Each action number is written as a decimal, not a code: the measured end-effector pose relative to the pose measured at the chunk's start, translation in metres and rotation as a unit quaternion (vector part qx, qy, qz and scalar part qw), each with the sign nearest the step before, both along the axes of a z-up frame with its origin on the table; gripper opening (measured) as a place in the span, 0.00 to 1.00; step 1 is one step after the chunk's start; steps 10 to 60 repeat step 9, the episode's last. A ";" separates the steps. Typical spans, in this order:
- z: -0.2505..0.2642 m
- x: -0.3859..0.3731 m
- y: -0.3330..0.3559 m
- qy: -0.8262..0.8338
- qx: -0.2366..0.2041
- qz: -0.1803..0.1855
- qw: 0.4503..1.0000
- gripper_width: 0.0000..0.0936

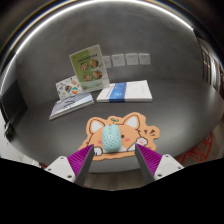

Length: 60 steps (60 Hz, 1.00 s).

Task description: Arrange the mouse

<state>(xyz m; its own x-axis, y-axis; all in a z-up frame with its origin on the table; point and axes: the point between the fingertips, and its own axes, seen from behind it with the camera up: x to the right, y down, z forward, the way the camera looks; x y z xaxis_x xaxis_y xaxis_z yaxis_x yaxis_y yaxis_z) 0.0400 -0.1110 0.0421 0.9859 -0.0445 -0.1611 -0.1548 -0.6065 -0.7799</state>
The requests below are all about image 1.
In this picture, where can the glass partition with dark frame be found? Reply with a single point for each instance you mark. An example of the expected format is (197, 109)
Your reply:
(211, 66)

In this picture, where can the green printed flyer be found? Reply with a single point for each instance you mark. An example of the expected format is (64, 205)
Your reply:
(89, 68)

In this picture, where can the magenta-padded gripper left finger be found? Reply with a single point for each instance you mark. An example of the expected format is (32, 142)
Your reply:
(62, 166)

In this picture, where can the mint green spotted computer mouse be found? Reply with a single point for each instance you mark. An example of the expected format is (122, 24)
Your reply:
(111, 139)

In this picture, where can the small white printed card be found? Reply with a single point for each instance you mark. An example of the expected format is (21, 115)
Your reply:
(66, 88)

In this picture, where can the grey patterned booklet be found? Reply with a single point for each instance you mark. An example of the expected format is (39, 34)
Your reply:
(70, 105)

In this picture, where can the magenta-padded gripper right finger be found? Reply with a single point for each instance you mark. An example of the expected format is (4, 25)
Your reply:
(165, 165)

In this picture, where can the ceiling light strip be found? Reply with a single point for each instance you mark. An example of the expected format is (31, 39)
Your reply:
(43, 21)

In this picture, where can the orange corgi-shaped mouse pad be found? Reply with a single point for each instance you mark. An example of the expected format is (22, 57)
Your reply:
(133, 133)

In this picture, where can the white book with blue band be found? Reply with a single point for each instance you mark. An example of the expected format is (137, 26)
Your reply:
(136, 91)

